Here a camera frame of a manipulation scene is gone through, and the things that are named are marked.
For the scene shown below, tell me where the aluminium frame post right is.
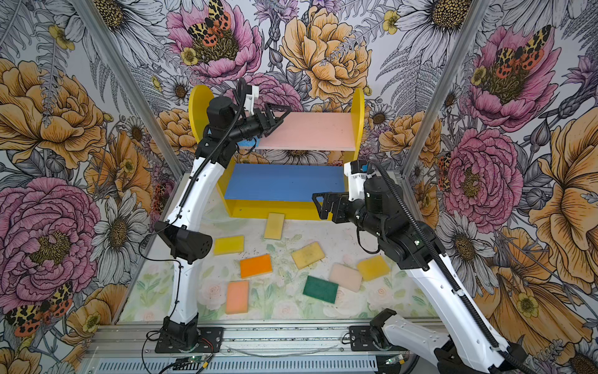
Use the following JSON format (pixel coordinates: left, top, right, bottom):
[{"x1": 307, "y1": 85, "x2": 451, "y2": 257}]
[{"x1": 401, "y1": 0, "x2": 491, "y2": 179}]

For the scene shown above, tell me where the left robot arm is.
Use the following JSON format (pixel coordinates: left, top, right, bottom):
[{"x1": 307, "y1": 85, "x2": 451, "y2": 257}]
[{"x1": 154, "y1": 97, "x2": 291, "y2": 352}]

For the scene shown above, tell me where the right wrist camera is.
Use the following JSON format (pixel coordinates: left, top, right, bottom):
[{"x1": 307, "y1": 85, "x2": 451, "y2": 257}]
[{"x1": 344, "y1": 160, "x2": 372, "y2": 202}]

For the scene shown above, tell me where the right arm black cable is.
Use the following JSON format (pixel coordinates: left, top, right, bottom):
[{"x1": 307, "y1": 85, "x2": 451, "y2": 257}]
[{"x1": 357, "y1": 160, "x2": 538, "y2": 374}]

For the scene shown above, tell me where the aluminium frame post left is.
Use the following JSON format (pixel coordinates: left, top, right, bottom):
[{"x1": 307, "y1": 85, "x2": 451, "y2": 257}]
[{"x1": 73, "y1": 1, "x2": 185, "y2": 179}]

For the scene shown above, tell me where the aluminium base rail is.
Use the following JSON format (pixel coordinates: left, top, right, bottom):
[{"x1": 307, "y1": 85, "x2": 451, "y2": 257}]
[{"x1": 83, "y1": 319, "x2": 449, "y2": 374}]

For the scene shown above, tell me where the aluminium frame post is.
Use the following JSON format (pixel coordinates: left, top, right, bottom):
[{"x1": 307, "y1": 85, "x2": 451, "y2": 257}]
[
  {"x1": 401, "y1": 0, "x2": 491, "y2": 179},
  {"x1": 73, "y1": 1, "x2": 185, "y2": 179}
]

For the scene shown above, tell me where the yellow shelf with coloured boards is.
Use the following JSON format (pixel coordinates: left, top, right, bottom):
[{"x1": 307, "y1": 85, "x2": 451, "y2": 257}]
[{"x1": 189, "y1": 86, "x2": 365, "y2": 220}]

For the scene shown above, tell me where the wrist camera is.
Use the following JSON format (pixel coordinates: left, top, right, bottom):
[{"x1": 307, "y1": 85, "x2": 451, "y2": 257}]
[
  {"x1": 344, "y1": 160, "x2": 372, "y2": 202},
  {"x1": 243, "y1": 85, "x2": 259, "y2": 116}
]

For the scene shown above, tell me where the yellow sponge with green back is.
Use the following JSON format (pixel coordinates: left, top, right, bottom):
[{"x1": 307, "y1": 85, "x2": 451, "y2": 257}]
[{"x1": 264, "y1": 212, "x2": 285, "y2": 240}]

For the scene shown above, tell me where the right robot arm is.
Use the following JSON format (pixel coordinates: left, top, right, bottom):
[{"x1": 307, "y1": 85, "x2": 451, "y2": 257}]
[{"x1": 312, "y1": 173, "x2": 533, "y2": 373}]

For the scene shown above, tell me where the yellow sponge right side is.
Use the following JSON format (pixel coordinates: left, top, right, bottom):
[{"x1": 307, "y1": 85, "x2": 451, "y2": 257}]
[{"x1": 357, "y1": 256, "x2": 391, "y2": 281}]

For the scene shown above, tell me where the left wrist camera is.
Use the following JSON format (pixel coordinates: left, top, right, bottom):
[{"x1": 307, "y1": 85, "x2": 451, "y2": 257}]
[{"x1": 243, "y1": 85, "x2": 259, "y2": 116}]

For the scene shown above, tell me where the peach pink sponge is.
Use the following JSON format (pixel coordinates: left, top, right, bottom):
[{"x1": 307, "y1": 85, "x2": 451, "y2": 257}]
[{"x1": 225, "y1": 280, "x2": 249, "y2": 315}]

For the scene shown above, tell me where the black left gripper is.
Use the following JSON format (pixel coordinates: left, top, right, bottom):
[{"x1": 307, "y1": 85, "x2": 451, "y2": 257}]
[{"x1": 228, "y1": 100, "x2": 293, "y2": 141}]

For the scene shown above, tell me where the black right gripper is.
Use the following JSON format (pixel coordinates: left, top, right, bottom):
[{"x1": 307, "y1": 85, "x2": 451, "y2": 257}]
[{"x1": 312, "y1": 191, "x2": 387, "y2": 238}]

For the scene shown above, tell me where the bright yellow sponge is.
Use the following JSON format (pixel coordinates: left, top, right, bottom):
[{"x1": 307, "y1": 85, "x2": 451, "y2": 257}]
[{"x1": 214, "y1": 235, "x2": 244, "y2": 256}]

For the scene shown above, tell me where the orange sponge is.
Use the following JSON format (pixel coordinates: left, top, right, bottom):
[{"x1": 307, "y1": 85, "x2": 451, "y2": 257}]
[{"x1": 240, "y1": 254, "x2": 273, "y2": 279}]

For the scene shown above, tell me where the dark green scouring pad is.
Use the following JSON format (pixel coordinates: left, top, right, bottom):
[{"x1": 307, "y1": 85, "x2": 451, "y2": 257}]
[{"x1": 302, "y1": 276, "x2": 339, "y2": 304}]

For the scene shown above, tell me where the pale pink sponge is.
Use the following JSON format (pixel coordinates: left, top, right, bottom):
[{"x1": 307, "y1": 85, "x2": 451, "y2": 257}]
[{"x1": 329, "y1": 263, "x2": 363, "y2": 292}]

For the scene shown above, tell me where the dull yellow sponge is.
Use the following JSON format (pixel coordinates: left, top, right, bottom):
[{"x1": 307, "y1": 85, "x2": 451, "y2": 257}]
[{"x1": 291, "y1": 242, "x2": 325, "y2": 270}]

